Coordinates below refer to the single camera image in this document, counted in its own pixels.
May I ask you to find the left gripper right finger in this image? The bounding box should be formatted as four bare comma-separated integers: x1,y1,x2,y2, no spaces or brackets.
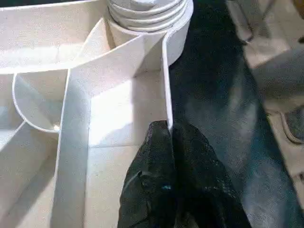
172,122,246,228

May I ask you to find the grey shoe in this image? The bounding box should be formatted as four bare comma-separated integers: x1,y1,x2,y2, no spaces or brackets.
280,106,304,145

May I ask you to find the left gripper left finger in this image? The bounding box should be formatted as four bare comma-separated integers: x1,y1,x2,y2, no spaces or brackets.
117,120,176,228

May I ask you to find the white plastic table leg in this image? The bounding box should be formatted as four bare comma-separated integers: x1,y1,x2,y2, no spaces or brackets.
106,0,188,33

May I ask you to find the grey trouser leg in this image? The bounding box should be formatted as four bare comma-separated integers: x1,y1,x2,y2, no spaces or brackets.
251,46,304,112

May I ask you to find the white plastic table top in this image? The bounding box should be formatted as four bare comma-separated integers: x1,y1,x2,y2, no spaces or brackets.
0,0,194,228

